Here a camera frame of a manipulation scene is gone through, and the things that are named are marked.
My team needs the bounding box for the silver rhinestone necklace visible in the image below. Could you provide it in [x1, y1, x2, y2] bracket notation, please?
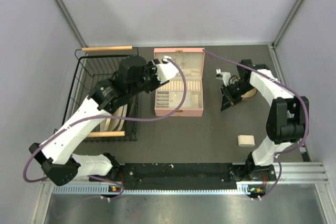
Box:
[173, 53, 187, 69]

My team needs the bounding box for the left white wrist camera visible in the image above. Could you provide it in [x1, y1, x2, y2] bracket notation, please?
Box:
[152, 56, 179, 84]

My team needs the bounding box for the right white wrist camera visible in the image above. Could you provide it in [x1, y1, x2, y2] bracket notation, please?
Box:
[216, 68, 232, 86]

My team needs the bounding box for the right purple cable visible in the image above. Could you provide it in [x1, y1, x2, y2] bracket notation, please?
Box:
[202, 48, 310, 200]

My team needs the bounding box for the black wire basket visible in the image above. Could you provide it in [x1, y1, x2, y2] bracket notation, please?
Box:
[63, 46, 142, 142]

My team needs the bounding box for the brown ceramic bowl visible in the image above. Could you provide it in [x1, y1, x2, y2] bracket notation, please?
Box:
[241, 88, 258, 101]

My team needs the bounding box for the grey slotted cable duct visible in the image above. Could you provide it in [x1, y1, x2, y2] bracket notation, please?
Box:
[52, 183, 265, 196]

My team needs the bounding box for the pink jewelry box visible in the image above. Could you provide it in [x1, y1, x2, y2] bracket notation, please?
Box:
[154, 48, 205, 117]

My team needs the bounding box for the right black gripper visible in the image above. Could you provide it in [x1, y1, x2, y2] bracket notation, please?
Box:
[220, 80, 255, 112]

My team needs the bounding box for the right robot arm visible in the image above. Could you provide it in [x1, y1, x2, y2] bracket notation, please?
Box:
[216, 59, 309, 181]

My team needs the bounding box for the cream dark rimmed plate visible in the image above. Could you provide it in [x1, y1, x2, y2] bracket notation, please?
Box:
[108, 104, 128, 131]

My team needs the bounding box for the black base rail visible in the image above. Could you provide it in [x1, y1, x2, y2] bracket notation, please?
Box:
[89, 162, 276, 189]

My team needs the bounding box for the small beige pillow block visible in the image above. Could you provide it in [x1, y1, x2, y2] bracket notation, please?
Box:
[237, 135, 255, 147]

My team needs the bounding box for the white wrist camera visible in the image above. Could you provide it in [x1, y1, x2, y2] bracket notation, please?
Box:
[216, 68, 232, 86]
[152, 56, 179, 84]

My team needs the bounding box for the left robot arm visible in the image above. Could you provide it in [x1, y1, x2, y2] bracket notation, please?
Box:
[29, 55, 172, 186]

